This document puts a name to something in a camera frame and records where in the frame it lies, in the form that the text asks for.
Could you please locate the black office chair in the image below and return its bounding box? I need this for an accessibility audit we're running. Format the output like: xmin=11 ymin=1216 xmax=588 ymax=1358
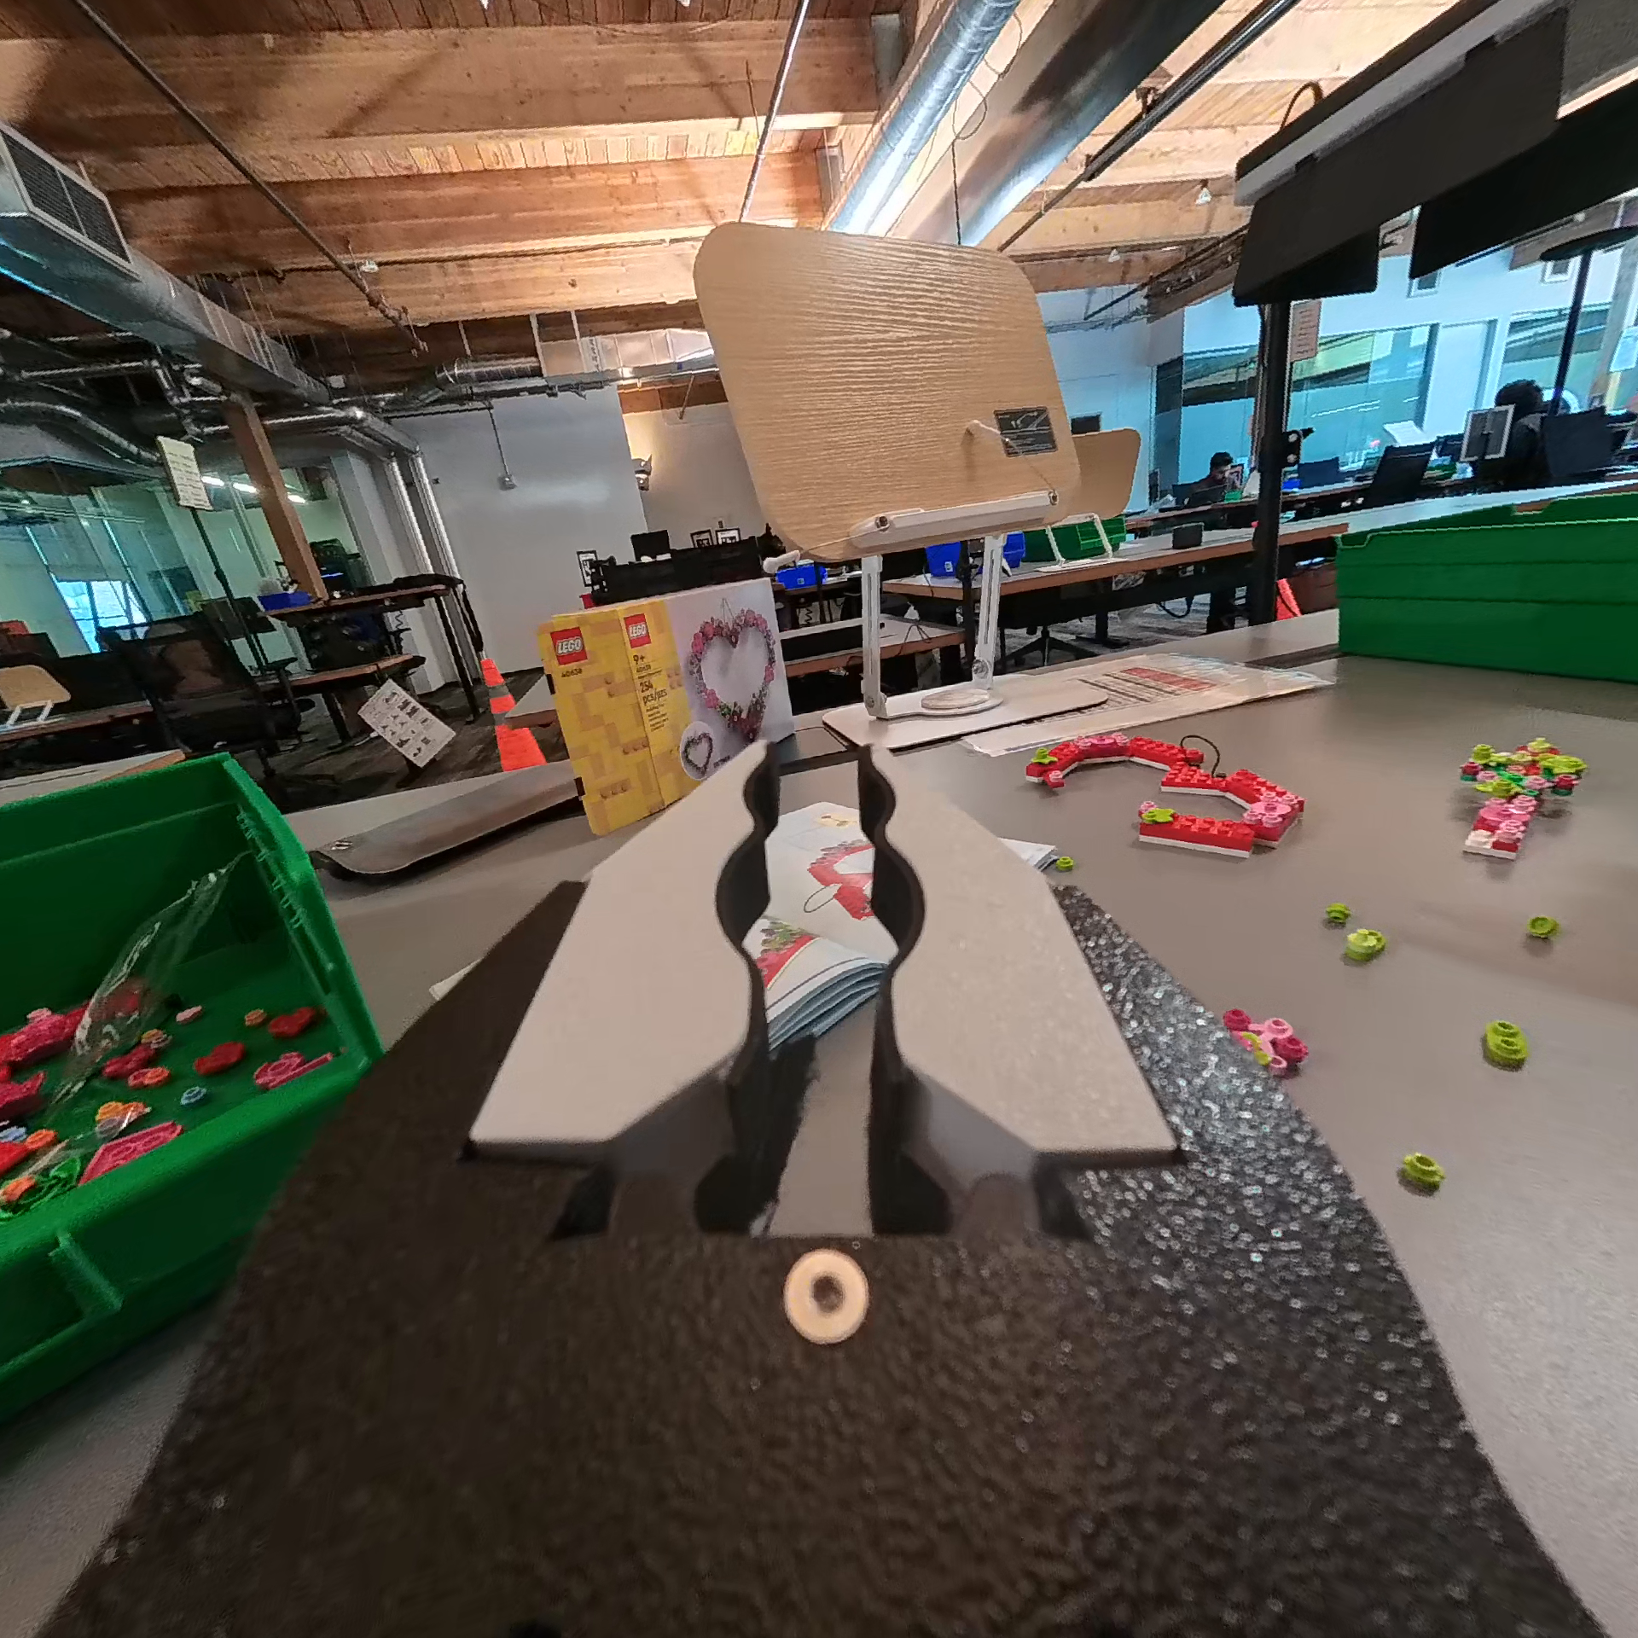
xmin=99 ymin=613 xmax=307 ymax=777

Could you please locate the lego instruction booklet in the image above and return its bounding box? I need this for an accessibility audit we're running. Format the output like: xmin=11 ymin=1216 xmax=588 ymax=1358
xmin=754 ymin=800 xmax=1066 ymax=1054

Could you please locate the white printed paper sheet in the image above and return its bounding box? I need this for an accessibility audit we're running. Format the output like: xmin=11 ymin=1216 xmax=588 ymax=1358
xmin=959 ymin=652 xmax=1335 ymax=759

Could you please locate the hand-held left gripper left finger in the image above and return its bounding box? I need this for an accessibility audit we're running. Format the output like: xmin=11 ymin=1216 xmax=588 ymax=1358
xmin=467 ymin=740 xmax=785 ymax=1221

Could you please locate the black overhead panel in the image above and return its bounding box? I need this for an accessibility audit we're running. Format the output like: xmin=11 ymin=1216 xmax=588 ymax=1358
xmin=1234 ymin=0 xmax=1638 ymax=307

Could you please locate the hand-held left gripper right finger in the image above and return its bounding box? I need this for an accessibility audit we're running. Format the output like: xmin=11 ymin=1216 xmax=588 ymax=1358
xmin=853 ymin=746 xmax=1181 ymax=1239

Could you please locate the grey vent duct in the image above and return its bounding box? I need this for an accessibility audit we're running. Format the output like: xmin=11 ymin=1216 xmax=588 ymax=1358
xmin=0 ymin=122 xmax=337 ymax=402

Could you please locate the silver round air duct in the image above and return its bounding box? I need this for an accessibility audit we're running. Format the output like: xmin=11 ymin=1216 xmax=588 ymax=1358
xmin=828 ymin=0 xmax=1070 ymax=237

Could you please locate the clear plastic bag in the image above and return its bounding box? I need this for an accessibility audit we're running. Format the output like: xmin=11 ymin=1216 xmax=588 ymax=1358
xmin=56 ymin=855 xmax=247 ymax=1106

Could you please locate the dark standing desk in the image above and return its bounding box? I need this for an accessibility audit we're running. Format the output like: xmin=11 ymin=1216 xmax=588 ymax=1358
xmin=264 ymin=576 xmax=485 ymax=748

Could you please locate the long wooden desk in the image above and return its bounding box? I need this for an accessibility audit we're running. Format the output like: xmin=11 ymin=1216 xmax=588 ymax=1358
xmin=883 ymin=517 xmax=1351 ymax=642

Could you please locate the orange traffic cone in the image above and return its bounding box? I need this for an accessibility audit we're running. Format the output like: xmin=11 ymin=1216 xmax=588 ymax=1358
xmin=475 ymin=650 xmax=555 ymax=775

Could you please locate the dark flat board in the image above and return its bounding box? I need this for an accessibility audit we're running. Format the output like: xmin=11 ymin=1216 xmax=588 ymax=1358
xmin=305 ymin=765 xmax=590 ymax=884

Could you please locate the small pink lego cluster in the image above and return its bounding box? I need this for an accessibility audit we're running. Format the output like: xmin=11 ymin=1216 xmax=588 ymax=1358
xmin=1220 ymin=1007 xmax=1312 ymax=1079

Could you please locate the red curved lego assembly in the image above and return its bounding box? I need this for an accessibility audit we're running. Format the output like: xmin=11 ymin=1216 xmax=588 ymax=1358
xmin=1023 ymin=732 xmax=1310 ymax=861

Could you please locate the yellow lego box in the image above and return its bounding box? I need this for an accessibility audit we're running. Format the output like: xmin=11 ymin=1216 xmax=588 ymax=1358
xmin=534 ymin=576 xmax=797 ymax=839

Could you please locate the pile of loose lego pieces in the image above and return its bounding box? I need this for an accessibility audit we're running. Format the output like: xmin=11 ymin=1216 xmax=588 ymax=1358
xmin=0 ymin=997 xmax=340 ymax=1221

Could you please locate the pink green lego assembly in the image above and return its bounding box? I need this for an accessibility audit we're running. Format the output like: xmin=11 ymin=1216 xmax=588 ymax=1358
xmin=1458 ymin=738 xmax=1590 ymax=863

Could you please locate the green plastic bin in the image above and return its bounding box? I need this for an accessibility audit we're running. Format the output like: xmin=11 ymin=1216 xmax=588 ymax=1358
xmin=1333 ymin=492 xmax=1638 ymax=689
xmin=0 ymin=753 xmax=385 ymax=1426

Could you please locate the black pole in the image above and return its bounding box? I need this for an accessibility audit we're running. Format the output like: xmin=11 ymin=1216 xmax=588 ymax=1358
xmin=1245 ymin=301 xmax=1296 ymax=629

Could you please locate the white printed floor sign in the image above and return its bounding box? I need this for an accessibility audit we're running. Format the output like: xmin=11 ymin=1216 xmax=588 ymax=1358
xmin=356 ymin=679 xmax=457 ymax=771

